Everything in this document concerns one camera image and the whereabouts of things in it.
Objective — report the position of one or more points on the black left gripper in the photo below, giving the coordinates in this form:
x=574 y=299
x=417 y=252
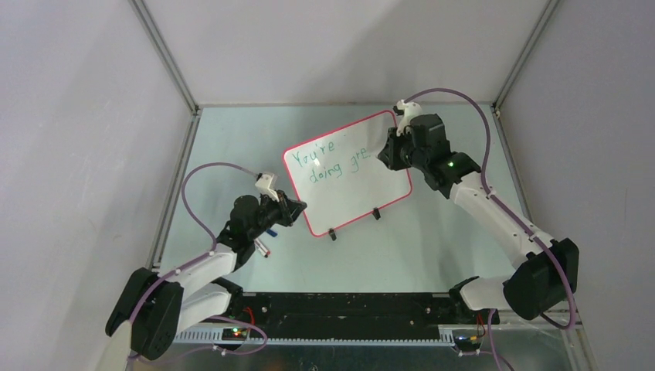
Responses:
x=295 y=207

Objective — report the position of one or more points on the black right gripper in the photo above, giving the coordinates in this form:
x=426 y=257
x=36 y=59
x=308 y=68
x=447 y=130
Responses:
x=389 y=153

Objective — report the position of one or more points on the red framed whiteboard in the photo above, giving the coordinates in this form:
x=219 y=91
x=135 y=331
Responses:
x=339 y=177

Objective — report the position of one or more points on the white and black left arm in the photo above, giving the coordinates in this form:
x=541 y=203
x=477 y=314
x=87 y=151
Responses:
x=153 y=308

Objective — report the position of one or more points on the red capped white marker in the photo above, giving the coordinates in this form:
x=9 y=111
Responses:
x=263 y=250

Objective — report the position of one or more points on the left electronics board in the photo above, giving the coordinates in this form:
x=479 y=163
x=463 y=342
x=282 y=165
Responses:
x=235 y=334

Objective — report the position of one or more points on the electronics board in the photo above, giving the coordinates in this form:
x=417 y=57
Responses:
x=468 y=341
x=235 y=334

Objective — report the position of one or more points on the right electronics board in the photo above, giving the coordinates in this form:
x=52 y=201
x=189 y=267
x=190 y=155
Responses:
x=468 y=341

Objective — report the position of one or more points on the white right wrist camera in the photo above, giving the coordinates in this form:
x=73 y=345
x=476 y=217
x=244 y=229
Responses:
x=407 y=110

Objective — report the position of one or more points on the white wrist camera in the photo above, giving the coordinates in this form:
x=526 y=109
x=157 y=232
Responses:
x=265 y=184
x=407 y=110

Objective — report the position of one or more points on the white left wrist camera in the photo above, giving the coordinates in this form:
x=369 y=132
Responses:
x=265 y=184

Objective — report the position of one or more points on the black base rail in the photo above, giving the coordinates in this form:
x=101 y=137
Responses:
x=353 y=317

